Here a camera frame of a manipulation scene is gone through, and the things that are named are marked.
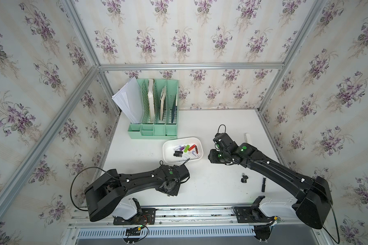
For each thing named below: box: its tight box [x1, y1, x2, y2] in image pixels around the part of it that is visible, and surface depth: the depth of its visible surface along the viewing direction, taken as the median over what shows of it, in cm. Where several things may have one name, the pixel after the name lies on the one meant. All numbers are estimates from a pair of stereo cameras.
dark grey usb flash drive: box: [173, 150, 183, 158], surface depth 97 cm
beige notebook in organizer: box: [159, 85, 167, 121], surface depth 103 cm
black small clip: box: [241, 175, 249, 184], surface depth 85 cm
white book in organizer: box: [147, 78, 155, 123], surface depth 100 cm
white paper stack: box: [111, 76, 145, 124], surface depth 99 cm
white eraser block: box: [244, 132, 250, 144], surface depth 103 cm
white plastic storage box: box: [162, 137, 204, 163], surface depth 98 cm
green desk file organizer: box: [127, 78, 179, 140], surface depth 105 cm
